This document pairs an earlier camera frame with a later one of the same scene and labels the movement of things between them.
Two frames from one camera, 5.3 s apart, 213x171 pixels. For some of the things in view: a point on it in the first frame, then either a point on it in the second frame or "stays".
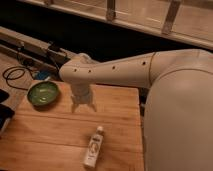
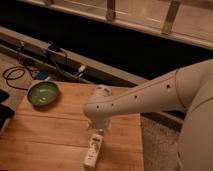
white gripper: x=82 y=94 → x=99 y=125
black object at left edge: x=6 y=112 stays
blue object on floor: x=43 y=75 stays
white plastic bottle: x=94 y=148 stays
